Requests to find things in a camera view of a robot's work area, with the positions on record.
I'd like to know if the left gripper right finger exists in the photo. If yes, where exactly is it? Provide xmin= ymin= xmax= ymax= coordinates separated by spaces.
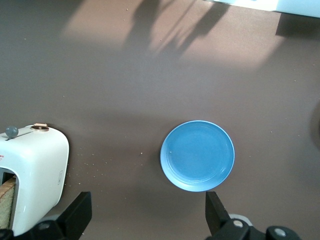
xmin=205 ymin=191 xmax=251 ymax=240

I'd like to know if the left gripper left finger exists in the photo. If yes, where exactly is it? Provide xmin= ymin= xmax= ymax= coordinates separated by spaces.
xmin=32 ymin=191 xmax=93 ymax=240

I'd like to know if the brown bread slice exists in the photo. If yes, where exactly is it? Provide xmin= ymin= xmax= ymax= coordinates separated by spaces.
xmin=0 ymin=174 xmax=16 ymax=230

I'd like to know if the blue plate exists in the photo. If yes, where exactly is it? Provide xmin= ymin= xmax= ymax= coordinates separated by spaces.
xmin=159 ymin=120 xmax=236 ymax=193

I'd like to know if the white toaster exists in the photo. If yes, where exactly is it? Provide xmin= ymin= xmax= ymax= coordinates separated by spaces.
xmin=0 ymin=122 xmax=70 ymax=237

